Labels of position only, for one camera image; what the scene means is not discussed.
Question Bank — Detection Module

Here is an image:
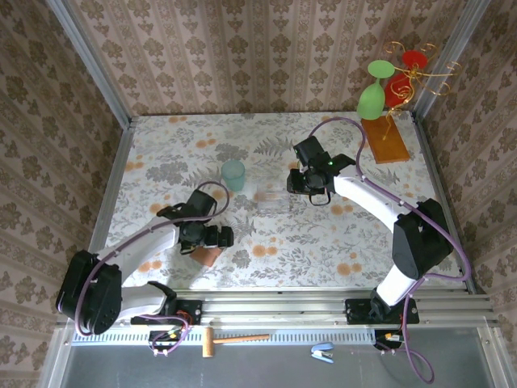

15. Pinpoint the wooden tray box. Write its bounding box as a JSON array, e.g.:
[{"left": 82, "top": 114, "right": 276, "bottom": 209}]
[{"left": 181, "top": 245, "right": 225, "bottom": 268}]

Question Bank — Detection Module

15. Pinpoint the clear plastic tray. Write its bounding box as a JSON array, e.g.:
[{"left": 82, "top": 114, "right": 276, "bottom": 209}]
[{"left": 255, "top": 183, "right": 292, "bottom": 214}]

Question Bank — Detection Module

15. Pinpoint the teal plastic cup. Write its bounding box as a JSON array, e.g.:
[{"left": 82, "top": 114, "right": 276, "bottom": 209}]
[{"left": 221, "top": 159, "right": 246, "bottom": 192}]

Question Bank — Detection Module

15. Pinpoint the green wine glass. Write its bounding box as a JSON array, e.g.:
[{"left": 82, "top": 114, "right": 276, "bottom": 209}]
[{"left": 356, "top": 59, "right": 397, "bottom": 121}]

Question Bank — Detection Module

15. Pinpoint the wooden mallet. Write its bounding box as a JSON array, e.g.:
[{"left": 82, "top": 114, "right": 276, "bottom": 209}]
[{"left": 201, "top": 326, "right": 271, "bottom": 359}]

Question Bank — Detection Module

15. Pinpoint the black left wiring connector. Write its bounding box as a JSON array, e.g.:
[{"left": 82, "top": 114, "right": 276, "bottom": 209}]
[{"left": 148, "top": 329, "right": 191, "bottom": 352}]

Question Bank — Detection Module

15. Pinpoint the black wiring connector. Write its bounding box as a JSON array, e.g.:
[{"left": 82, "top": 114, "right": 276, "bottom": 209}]
[
  {"left": 148, "top": 329, "right": 191, "bottom": 352},
  {"left": 373, "top": 329, "right": 406, "bottom": 351}
]

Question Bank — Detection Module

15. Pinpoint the grey metal panel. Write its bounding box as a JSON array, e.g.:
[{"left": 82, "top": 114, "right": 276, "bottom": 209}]
[{"left": 38, "top": 317, "right": 512, "bottom": 388}]

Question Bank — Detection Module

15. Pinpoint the red wine glass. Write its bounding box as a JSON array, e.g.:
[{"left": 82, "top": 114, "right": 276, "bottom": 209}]
[{"left": 383, "top": 49, "right": 429, "bottom": 108}]

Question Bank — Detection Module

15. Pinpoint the blue stapler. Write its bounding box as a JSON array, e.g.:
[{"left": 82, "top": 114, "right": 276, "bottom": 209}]
[{"left": 309, "top": 342, "right": 336, "bottom": 365}]

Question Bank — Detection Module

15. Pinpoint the black right wiring connector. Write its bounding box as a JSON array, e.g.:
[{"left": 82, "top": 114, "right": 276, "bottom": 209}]
[{"left": 373, "top": 329, "right": 406, "bottom": 351}]

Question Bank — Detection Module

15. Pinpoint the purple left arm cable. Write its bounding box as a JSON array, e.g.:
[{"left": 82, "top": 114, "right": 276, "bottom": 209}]
[{"left": 56, "top": 179, "right": 231, "bottom": 357}]

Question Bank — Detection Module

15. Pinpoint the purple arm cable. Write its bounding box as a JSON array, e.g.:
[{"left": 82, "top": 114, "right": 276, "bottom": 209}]
[
  {"left": 309, "top": 116, "right": 473, "bottom": 385},
  {"left": 56, "top": 179, "right": 231, "bottom": 357}
]

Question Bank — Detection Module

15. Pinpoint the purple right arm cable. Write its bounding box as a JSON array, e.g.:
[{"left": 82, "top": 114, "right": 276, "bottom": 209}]
[{"left": 309, "top": 116, "right": 473, "bottom": 385}]

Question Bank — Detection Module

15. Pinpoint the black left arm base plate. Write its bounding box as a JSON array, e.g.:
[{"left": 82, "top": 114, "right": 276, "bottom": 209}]
[{"left": 130, "top": 299, "right": 204, "bottom": 327}]

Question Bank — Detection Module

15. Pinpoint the gold wire rack wooden base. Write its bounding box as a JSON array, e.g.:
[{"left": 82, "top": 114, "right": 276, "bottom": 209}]
[{"left": 360, "top": 40, "right": 464, "bottom": 165}]

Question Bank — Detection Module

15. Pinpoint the aluminium table side rail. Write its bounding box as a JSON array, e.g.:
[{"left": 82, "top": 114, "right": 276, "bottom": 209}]
[
  {"left": 410, "top": 111, "right": 488, "bottom": 295},
  {"left": 74, "top": 116, "right": 137, "bottom": 300}
]

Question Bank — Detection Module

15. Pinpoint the long aluminium mounting rail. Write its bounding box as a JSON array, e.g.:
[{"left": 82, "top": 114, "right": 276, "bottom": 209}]
[{"left": 56, "top": 291, "right": 500, "bottom": 327}]

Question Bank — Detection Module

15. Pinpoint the slotted metal cable duct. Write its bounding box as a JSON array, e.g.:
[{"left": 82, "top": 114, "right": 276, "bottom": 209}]
[{"left": 70, "top": 327, "right": 380, "bottom": 348}]

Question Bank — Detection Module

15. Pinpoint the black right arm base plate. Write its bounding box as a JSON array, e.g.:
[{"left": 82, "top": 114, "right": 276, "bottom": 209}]
[{"left": 345, "top": 297, "right": 421, "bottom": 326}]

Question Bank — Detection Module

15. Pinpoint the aluminium frame post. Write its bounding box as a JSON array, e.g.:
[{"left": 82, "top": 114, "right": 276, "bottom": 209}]
[
  {"left": 411, "top": 0, "right": 493, "bottom": 119},
  {"left": 44, "top": 0, "right": 134, "bottom": 129}
]

